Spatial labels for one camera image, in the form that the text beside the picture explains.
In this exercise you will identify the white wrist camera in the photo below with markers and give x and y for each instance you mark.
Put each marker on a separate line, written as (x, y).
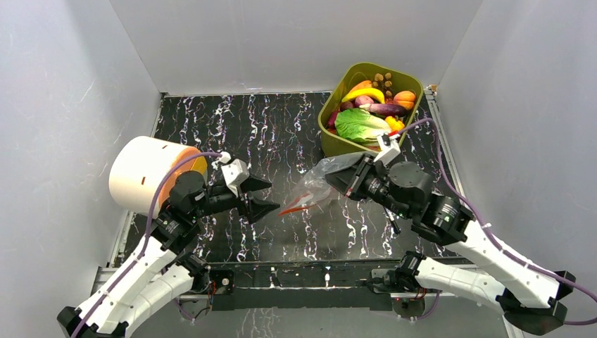
(234, 174)
(389, 148)

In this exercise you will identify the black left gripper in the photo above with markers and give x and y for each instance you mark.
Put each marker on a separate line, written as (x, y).
(254, 210)

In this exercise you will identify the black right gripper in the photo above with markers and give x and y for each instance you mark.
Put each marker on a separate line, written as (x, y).
(356, 176)

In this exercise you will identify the dark red beet toy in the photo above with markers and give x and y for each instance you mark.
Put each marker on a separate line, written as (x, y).
(332, 119)

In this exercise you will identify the white orange cylinder roll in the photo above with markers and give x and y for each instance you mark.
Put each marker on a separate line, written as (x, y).
(140, 167)

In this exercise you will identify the brown nuts cluster toy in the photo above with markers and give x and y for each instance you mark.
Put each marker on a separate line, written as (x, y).
(383, 83)

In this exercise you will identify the clear zip top bag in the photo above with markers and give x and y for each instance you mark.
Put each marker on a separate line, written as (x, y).
(312, 189)

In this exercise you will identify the olive green plastic bin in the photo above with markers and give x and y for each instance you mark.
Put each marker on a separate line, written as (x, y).
(332, 144)

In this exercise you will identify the yellow bell pepper toy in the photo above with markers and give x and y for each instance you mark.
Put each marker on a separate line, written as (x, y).
(395, 124)

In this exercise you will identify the orange carrot toy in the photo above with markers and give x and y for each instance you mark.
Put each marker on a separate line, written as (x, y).
(362, 85)

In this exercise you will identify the yellow banana toy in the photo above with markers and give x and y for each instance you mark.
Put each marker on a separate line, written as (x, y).
(373, 93)

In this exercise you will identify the orange pumpkin toy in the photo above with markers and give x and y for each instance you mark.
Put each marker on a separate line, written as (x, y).
(406, 99)

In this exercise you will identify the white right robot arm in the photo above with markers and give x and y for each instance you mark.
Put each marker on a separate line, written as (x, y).
(528, 300)

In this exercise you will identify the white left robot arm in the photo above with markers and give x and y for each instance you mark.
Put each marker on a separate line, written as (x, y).
(160, 268)

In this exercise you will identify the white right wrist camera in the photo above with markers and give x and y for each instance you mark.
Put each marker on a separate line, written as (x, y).
(389, 148)

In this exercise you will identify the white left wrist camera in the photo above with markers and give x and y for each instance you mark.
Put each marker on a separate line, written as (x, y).
(234, 174)

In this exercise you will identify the pink sweet potato toy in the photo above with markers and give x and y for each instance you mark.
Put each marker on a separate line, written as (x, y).
(362, 100)

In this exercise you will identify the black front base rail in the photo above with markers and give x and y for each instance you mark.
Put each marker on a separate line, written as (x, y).
(303, 284)

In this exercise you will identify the black white pen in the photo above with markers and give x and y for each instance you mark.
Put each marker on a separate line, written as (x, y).
(393, 219)

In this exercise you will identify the green lettuce toy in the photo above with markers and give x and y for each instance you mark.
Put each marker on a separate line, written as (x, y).
(360, 127)

